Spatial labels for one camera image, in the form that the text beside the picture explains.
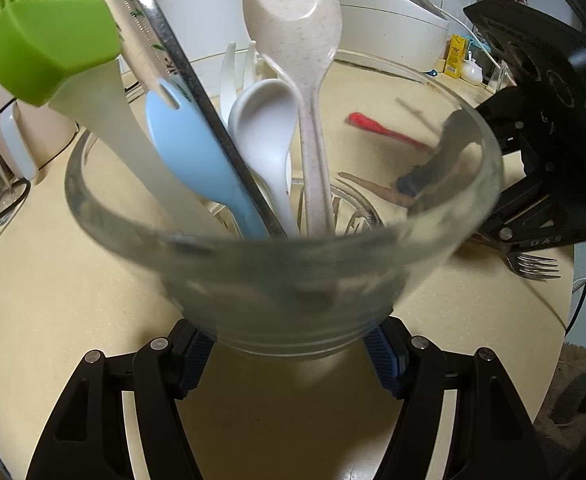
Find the white electric kettle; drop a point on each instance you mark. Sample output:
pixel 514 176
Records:
pixel 203 20

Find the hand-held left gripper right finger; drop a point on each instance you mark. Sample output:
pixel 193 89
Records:
pixel 380 360

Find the green silicone brush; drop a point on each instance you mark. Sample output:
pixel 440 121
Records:
pixel 48 35

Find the blue plastic spork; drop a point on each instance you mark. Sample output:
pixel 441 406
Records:
pixel 188 145

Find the white plastic spoon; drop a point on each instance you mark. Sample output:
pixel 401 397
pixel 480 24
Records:
pixel 260 120

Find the yellow carton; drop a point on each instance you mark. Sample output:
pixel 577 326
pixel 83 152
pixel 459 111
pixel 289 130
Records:
pixel 455 55

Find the red spatula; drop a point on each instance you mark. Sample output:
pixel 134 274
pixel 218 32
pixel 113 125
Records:
pixel 368 122

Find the shaggy beige rug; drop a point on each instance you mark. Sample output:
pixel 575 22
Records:
pixel 558 385

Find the white plastic fork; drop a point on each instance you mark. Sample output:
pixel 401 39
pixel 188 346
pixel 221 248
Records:
pixel 228 80

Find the metal fork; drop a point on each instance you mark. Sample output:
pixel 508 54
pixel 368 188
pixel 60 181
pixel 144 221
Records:
pixel 538 266

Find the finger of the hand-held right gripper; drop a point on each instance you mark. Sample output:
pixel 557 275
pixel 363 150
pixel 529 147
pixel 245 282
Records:
pixel 523 220
pixel 510 115

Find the beige electric cooking pot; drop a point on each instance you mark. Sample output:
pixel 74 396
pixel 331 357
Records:
pixel 48 135

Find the small white lidded jar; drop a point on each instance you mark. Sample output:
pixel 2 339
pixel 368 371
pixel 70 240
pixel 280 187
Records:
pixel 473 71

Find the speckled beige spoon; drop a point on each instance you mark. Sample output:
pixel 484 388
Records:
pixel 288 5

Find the white rice cooker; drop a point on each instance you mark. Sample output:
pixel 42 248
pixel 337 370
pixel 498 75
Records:
pixel 393 20

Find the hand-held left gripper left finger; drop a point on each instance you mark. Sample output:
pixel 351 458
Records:
pixel 198 360

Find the clear drinking glass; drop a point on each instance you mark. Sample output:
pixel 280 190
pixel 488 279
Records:
pixel 283 310

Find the metal spoon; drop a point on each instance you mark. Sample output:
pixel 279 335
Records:
pixel 218 125

